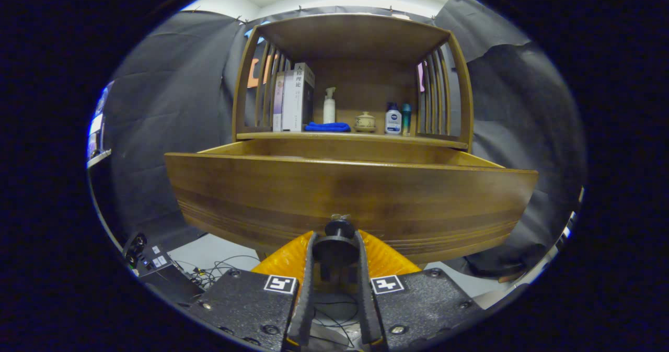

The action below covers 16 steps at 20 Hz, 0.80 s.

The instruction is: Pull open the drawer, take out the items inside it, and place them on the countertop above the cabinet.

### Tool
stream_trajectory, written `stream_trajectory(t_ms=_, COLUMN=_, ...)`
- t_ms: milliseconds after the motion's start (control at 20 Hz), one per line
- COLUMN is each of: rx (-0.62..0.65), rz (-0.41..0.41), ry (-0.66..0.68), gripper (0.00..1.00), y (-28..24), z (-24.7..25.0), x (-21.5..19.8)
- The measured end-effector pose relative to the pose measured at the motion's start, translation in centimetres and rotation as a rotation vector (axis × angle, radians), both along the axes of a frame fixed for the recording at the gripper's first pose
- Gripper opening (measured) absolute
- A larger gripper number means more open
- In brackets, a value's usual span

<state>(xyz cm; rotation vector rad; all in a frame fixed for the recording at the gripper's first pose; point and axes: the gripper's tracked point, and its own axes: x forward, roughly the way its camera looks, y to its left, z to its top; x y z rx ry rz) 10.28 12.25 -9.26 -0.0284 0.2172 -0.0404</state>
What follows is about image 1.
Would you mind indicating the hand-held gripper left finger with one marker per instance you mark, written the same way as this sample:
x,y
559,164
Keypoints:
x,y
308,299

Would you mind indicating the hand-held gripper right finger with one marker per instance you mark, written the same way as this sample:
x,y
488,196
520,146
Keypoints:
x,y
367,310

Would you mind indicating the wooden drawer with black knob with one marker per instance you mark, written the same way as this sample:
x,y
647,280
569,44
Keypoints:
x,y
366,200

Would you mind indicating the wooden countertop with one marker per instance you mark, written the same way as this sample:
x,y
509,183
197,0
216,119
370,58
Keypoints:
x,y
376,139

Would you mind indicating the wooden cabinet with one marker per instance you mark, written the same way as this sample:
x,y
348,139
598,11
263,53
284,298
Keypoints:
x,y
355,38

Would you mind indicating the blue cloth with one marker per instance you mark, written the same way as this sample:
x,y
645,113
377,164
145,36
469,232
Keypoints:
x,y
326,127

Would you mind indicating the black controller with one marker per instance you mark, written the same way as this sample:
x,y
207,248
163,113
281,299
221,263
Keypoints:
x,y
136,250

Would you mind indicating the tan ceramic lidded jar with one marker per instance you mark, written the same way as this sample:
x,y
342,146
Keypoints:
x,y
365,122

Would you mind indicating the white pump bottle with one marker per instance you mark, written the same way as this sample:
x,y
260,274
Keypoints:
x,y
329,112

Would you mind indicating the white lotion bottle blue cap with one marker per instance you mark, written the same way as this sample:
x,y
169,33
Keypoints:
x,y
393,122

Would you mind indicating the teal bottle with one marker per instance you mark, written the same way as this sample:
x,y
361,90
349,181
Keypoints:
x,y
406,119

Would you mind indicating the thin purple book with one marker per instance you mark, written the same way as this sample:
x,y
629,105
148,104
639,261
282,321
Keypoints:
x,y
278,106

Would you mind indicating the white book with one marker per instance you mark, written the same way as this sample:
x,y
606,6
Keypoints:
x,y
292,101

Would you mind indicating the black backdrop cloth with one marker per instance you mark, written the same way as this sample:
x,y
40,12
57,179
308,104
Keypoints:
x,y
167,106

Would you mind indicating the white shelf board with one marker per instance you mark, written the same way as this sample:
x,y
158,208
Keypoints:
x,y
99,157

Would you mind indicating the computer monitor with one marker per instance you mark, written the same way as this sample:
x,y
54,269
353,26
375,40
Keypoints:
x,y
95,127

